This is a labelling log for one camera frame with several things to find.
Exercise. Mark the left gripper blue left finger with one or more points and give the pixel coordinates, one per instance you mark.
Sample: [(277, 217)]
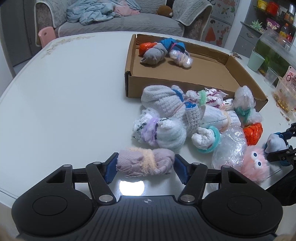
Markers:
[(100, 175)]

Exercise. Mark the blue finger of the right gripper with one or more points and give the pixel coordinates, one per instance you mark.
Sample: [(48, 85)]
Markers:
[(285, 135)]

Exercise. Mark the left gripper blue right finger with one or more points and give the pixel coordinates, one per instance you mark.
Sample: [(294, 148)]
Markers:
[(193, 176)]

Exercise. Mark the blue white sock bundle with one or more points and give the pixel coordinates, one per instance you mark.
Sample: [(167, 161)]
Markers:
[(172, 44), (274, 144)]

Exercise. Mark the orange plastic bundle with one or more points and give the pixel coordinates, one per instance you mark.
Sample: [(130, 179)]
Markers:
[(145, 47), (253, 133)]

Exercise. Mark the lilac sock bundle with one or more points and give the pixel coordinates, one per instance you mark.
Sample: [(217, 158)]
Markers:
[(140, 162)]

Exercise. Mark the white teal-tie sock bundle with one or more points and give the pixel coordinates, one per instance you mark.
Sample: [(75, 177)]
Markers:
[(206, 140)]

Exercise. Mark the pink fluffy monster toy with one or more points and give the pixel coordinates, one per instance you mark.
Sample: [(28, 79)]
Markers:
[(254, 165)]

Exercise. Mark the clear plastic bag bundle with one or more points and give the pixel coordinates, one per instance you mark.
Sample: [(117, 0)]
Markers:
[(231, 149)]

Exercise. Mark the bubble wrap teal-tie bundle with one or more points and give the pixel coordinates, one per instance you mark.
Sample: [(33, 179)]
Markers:
[(244, 106)]

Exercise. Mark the white ribbed sock bundle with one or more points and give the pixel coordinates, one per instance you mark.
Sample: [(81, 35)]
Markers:
[(220, 119)]

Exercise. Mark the white purple-band sock bundle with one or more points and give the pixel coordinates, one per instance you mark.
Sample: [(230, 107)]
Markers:
[(158, 132)]

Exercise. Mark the large white knit sock bundle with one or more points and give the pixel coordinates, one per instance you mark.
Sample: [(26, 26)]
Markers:
[(170, 102)]

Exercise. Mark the white magenta green-tie bundle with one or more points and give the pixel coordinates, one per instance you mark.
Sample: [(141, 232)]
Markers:
[(212, 97)]

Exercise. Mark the pastel striped bundle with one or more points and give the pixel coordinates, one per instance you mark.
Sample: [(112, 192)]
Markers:
[(181, 59)]

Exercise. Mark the grey sock bundle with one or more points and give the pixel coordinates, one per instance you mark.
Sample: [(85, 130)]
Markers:
[(154, 55)]

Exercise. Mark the pink snack packet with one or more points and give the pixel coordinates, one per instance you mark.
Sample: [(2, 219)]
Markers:
[(289, 77)]

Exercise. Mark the clear plastic cup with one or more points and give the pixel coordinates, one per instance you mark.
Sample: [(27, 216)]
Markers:
[(271, 77)]

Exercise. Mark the mint green cup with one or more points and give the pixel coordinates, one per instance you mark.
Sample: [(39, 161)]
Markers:
[(255, 61)]

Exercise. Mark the glass fish tank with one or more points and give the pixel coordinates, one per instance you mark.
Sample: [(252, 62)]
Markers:
[(278, 53)]

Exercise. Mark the pile of seed shells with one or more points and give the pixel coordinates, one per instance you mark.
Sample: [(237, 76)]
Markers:
[(236, 55)]

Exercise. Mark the brown cardboard tray box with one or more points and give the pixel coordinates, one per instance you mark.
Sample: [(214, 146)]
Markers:
[(210, 69)]

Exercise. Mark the grey cabinet with drawers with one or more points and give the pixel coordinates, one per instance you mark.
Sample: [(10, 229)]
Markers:
[(263, 16)]

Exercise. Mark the decorated fridge door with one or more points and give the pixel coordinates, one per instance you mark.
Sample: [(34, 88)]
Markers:
[(220, 22)]

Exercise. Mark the pink plastic child chair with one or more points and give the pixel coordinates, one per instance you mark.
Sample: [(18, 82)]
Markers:
[(46, 35)]

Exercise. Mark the grey sofa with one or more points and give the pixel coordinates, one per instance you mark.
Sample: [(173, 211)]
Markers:
[(53, 14)]

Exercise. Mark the grey knitted armrest throw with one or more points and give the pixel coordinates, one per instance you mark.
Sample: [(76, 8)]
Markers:
[(186, 11)]

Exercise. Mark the light blue blanket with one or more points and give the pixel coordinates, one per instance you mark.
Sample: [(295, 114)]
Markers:
[(89, 12)]

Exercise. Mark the pink clothing on sofa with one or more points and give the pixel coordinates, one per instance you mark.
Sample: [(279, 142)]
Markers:
[(125, 11)]

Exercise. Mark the brown plush toy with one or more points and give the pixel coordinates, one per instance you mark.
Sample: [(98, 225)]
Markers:
[(165, 10)]

